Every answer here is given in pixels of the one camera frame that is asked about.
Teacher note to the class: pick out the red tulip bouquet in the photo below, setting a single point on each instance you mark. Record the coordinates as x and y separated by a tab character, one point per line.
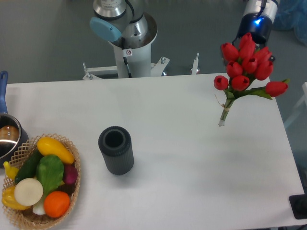
245	64

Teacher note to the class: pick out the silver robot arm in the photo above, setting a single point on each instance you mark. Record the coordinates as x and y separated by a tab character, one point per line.
121	22

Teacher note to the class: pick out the blue plastic bag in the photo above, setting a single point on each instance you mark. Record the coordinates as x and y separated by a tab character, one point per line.
292	15

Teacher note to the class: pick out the black device at edge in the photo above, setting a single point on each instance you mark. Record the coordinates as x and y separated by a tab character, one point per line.
299	206

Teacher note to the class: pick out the dark grey ribbed vase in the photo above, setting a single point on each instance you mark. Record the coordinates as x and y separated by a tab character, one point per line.
115	145

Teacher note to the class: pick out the purple red onion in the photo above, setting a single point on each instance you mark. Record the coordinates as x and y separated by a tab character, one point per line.
70	174

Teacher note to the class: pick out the yellow squash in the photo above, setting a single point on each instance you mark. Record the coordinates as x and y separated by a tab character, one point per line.
50	146

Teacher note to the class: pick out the green lettuce leaf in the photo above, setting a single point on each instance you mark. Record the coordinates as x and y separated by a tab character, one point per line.
49	173

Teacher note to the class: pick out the orange fruit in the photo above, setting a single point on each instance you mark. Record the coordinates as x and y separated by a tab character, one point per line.
56	204

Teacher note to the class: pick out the dark green cucumber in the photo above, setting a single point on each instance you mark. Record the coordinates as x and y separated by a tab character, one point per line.
28	169

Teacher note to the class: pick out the white round onion slice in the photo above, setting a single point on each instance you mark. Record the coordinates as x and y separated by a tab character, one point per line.
28	191

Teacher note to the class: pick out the yellow banana tip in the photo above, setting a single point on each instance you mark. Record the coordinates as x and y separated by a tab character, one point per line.
10	171

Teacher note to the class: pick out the yellow bell pepper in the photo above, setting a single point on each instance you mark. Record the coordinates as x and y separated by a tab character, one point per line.
8	199

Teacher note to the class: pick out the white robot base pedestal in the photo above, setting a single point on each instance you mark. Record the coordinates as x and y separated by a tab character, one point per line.
130	63

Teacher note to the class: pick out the blue handled saucepan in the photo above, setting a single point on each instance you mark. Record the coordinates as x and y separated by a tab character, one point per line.
12	134

